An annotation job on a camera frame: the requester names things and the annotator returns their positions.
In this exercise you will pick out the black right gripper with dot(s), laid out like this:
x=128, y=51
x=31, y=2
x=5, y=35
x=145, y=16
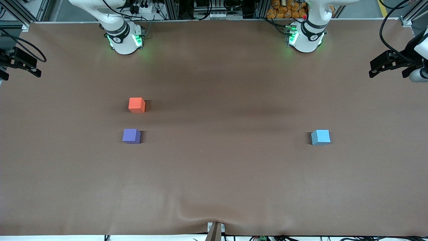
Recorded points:
x=7, y=60

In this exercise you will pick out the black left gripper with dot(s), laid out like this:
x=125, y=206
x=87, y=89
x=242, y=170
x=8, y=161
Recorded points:
x=404, y=59

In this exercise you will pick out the light blue foam block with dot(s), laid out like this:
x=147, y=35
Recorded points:
x=321, y=137

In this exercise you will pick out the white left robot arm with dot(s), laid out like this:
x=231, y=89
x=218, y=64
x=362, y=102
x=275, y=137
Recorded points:
x=309, y=36

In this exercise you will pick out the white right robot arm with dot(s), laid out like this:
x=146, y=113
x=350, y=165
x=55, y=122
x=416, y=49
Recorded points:
x=122, y=36

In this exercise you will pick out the orange foam block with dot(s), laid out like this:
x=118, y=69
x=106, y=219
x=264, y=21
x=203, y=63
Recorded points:
x=136, y=105

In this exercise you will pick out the purple foam block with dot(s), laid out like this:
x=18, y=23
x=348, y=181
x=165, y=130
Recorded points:
x=131, y=136

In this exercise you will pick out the pile of orange packets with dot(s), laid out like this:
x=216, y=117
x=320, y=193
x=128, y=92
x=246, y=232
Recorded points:
x=286, y=9

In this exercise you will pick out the white power strip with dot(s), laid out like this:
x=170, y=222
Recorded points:
x=146, y=8

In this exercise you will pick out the brown table cloth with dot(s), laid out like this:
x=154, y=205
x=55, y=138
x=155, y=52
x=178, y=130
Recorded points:
x=214, y=174

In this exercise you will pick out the aluminium frame post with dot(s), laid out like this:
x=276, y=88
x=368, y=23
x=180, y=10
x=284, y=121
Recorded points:
x=16, y=11
x=413, y=13

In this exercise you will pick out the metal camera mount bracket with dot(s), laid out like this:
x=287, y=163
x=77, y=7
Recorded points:
x=215, y=231

